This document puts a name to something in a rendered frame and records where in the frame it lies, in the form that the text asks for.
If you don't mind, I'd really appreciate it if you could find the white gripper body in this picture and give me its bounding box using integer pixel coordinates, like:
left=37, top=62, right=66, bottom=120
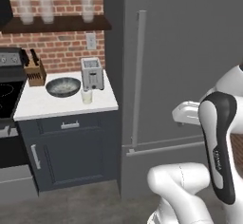
left=171, top=100, right=201, bottom=127

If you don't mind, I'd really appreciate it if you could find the grey fridge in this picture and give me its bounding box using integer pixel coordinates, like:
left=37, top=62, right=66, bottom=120
left=103, top=0, right=243, bottom=200

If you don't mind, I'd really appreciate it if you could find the grey fridge door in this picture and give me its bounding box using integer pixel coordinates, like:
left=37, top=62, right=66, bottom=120
left=121, top=0, right=243, bottom=147

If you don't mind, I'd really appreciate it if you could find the glass of lemonade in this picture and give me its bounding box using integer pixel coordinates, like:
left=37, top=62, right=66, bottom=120
left=81, top=88, right=94, bottom=104

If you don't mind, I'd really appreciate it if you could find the dark grey ice bowl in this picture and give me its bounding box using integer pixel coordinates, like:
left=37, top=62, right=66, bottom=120
left=45, top=77, right=83, bottom=99

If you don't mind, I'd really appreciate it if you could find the silver toaster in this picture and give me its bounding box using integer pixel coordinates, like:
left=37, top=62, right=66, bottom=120
left=80, top=57, right=105, bottom=92

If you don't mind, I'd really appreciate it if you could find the dark blue drawer front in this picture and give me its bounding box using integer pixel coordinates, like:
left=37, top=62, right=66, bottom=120
left=17, top=109, right=121, bottom=138

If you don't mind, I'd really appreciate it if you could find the dark blue cabinet door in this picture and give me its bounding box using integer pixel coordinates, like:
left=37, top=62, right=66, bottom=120
left=24, top=128, right=120, bottom=192

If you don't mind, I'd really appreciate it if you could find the clear glass jar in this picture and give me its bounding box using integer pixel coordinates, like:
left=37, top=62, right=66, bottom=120
left=37, top=0, right=55, bottom=25
left=14, top=0, right=35, bottom=26
left=80, top=0, right=96, bottom=24

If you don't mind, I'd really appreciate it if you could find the wooden knife block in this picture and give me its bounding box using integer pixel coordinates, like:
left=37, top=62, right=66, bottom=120
left=20, top=48, right=47, bottom=87

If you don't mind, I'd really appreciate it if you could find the black stove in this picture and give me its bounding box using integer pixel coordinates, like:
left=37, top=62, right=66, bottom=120
left=0, top=47, right=40, bottom=205

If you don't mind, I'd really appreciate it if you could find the black range hood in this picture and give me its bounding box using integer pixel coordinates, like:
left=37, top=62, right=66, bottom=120
left=0, top=0, right=14, bottom=29

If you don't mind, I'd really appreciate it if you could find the grey fridge drawer handle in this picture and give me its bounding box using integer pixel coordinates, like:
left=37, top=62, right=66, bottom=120
left=125, top=140, right=206, bottom=158

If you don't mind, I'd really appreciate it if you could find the grey vertical fridge door handle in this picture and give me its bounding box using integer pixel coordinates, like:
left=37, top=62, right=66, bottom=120
left=131, top=9, right=148, bottom=150

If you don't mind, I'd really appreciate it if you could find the silver drawer handle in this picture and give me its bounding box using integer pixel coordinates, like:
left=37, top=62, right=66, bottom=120
left=60, top=121, right=81, bottom=130

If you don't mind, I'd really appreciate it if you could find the white wall outlet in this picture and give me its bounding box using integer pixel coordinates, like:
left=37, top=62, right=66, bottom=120
left=85, top=32, right=97, bottom=51

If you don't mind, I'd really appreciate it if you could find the dark wooden wall shelf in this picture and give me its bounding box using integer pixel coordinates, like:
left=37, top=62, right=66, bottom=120
left=1, top=14, right=113, bottom=34

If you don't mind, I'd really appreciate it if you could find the silver cabinet door handle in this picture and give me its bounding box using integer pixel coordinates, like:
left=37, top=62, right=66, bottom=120
left=30, top=143, right=42, bottom=171

